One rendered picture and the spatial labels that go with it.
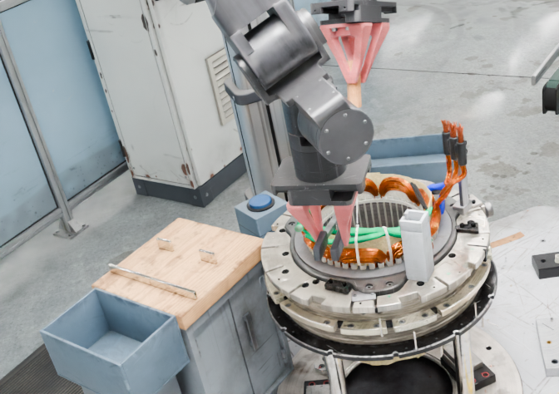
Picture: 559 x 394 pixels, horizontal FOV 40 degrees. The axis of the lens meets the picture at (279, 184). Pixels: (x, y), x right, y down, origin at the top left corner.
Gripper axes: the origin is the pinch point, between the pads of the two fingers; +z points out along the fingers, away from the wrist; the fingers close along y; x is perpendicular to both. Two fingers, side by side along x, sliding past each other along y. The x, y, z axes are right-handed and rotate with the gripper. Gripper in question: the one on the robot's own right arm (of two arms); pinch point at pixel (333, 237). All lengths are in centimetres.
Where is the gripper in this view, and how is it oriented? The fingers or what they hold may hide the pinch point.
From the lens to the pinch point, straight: 89.5
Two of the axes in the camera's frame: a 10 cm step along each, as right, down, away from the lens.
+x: 2.6, -5.2, 8.1
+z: 1.8, 8.5, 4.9
